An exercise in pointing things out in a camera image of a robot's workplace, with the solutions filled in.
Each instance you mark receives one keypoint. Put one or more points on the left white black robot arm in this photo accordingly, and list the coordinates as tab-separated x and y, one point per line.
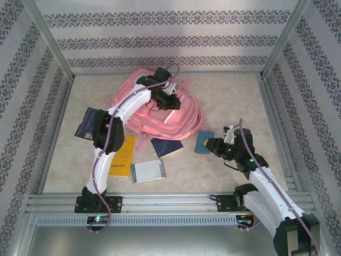
102	173

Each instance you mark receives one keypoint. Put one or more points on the pink school backpack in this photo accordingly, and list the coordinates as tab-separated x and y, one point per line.
181	120

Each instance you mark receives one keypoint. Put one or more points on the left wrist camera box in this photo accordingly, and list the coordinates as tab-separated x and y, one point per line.
173	86

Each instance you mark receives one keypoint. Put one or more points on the small teal notebook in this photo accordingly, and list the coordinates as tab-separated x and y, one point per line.
199	146

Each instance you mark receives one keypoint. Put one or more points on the grey metal panel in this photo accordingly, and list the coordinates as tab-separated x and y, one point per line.
170	242

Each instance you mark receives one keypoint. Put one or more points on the aluminium frame post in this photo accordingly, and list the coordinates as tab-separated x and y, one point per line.
283	40
56	50

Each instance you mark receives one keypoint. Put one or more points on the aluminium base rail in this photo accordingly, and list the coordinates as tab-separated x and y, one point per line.
170	202

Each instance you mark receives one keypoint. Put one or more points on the navy book with yellow label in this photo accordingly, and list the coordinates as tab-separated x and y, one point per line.
165	148

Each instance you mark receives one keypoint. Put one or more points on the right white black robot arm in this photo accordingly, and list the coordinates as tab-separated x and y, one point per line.
269	202

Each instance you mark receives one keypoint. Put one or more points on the aluminium side rail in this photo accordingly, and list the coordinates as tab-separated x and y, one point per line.
54	133
278	133

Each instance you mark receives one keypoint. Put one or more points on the navy book with printed text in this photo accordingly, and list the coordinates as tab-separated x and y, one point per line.
85	125

